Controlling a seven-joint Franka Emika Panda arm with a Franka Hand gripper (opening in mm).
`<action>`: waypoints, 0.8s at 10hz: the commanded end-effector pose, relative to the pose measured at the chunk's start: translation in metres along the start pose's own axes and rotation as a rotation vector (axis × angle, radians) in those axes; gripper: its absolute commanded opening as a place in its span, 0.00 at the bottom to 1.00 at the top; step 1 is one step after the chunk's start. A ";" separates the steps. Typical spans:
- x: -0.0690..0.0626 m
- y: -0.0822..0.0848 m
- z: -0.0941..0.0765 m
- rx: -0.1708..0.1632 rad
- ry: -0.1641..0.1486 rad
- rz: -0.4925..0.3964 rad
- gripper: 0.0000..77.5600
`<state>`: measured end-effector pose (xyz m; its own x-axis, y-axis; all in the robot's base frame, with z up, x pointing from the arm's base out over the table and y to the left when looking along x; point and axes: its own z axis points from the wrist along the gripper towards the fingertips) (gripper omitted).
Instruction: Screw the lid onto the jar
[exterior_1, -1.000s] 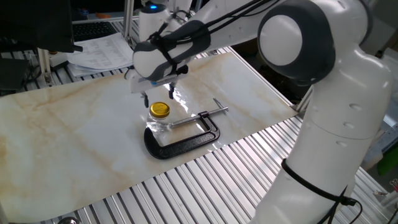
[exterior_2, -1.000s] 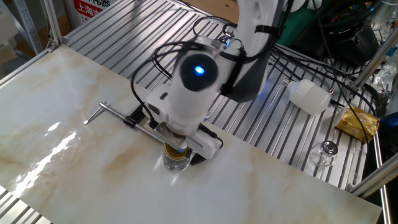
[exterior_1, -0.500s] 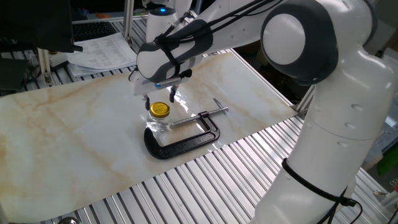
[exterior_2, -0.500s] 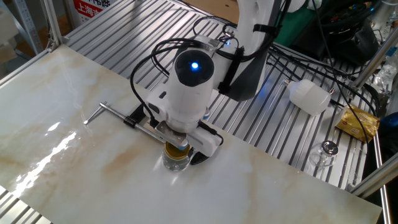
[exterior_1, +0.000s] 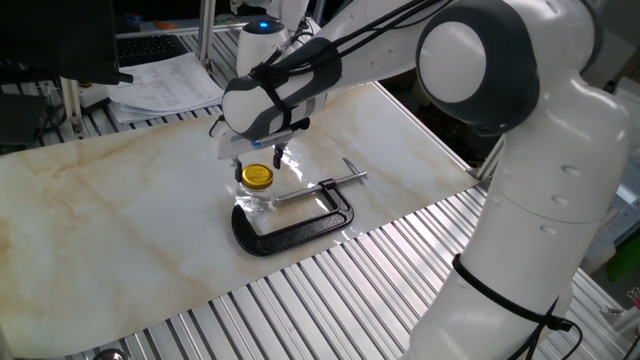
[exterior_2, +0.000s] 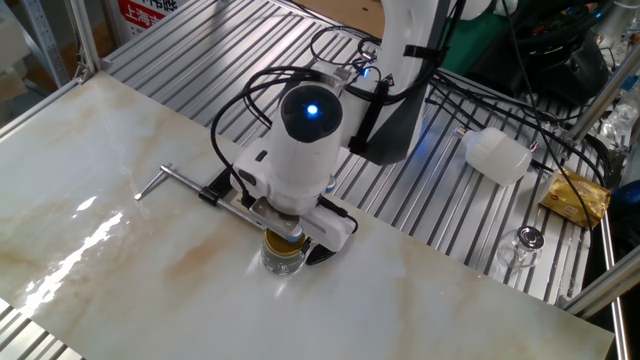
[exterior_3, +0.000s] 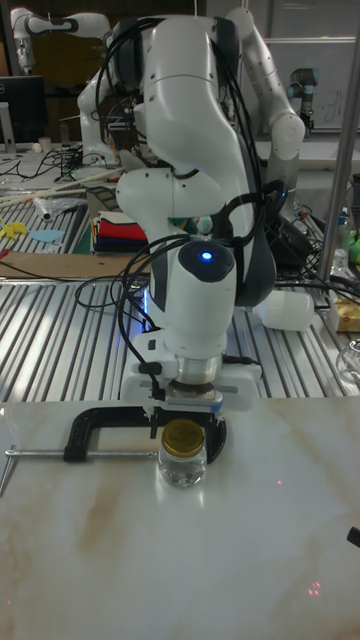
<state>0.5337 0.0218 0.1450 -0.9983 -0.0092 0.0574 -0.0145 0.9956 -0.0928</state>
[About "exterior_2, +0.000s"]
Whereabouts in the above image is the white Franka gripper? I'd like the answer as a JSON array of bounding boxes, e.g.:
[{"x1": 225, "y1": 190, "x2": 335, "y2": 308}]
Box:
[{"x1": 230, "y1": 137, "x2": 357, "y2": 259}]

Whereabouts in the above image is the gold metal jar lid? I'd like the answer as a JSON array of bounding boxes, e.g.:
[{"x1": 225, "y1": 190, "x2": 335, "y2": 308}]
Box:
[{"x1": 263, "y1": 229, "x2": 305, "y2": 259}]

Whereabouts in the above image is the clear glass jar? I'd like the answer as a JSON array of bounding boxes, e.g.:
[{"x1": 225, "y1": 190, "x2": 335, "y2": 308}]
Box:
[{"x1": 259, "y1": 247, "x2": 307, "y2": 276}]

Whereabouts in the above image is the black C-clamp with steel screw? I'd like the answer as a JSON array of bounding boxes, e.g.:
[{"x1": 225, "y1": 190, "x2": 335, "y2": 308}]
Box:
[{"x1": 133, "y1": 162, "x2": 339, "y2": 266}]

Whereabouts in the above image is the small glass jar silver lid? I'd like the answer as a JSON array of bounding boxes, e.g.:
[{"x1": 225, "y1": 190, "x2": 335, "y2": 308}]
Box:
[{"x1": 492, "y1": 225, "x2": 546, "y2": 281}]

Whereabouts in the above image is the white LED bulb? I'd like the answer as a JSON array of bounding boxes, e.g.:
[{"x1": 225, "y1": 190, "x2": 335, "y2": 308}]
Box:
[{"x1": 453, "y1": 126, "x2": 540, "y2": 187}]

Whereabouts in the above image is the brown cardboard sheet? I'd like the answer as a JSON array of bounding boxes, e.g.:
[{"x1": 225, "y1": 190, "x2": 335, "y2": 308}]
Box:
[{"x1": 294, "y1": 0, "x2": 386, "y2": 39}]

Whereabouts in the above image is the green mat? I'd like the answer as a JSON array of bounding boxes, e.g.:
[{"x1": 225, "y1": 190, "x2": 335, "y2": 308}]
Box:
[{"x1": 442, "y1": 12, "x2": 506, "y2": 76}]

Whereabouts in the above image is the gold foil packet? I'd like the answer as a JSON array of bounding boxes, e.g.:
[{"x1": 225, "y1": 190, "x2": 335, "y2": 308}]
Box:
[{"x1": 538, "y1": 168, "x2": 612, "y2": 230}]

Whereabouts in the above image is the red white printed sign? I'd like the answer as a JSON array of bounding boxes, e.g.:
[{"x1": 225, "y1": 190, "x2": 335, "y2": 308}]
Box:
[{"x1": 117, "y1": 0, "x2": 181, "y2": 39}]

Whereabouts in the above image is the black equipment bag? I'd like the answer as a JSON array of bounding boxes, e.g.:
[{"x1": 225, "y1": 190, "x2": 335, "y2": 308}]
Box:
[{"x1": 467, "y1": 0, "x2": 611, "y2": 106}]

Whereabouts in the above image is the dark blue object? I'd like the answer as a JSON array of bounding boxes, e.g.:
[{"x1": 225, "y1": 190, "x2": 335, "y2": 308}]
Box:
[{"x1": 608, "y1": 179, "x2": 640, "y2": 246}]

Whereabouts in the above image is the white foam box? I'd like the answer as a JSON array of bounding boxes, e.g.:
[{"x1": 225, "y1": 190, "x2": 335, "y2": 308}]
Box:
[{"x1": 0, "y1": 9, "x2": 31, "y2": 101}]

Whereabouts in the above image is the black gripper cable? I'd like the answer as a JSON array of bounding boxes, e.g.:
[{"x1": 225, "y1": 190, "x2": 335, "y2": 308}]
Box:
[{"x1": 317, "y1": 197, "x2": 360, "y2": 235}]

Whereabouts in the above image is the black camera cable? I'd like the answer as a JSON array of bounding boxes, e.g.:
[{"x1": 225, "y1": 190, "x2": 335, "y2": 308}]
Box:
[{"x1": 209, "y1": 65, "x2": 331, "y2": 209}]

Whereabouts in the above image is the black table cable bundle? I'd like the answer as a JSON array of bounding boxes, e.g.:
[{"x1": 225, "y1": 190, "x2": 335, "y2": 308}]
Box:
[{"x1": 427, "y1": 67, "x2": 609, "y2": 186}]

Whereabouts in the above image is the aluminium frame post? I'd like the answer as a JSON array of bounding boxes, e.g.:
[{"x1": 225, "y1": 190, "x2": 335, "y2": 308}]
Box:
[
  {"x1": 559, "y1": 249, "x2": 640, "y2": 319},
  {"x1": 64, "y1": 0, "x2": 101, "y2": 76},
  {"x1": 564, "y1": 44, "x2": 640, "y2": 146}
]

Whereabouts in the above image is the grey perforated shelf post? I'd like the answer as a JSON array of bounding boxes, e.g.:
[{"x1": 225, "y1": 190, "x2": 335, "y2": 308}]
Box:
[{"x1": 19, "y1": 0, "x2": 69, "y2": 89}]

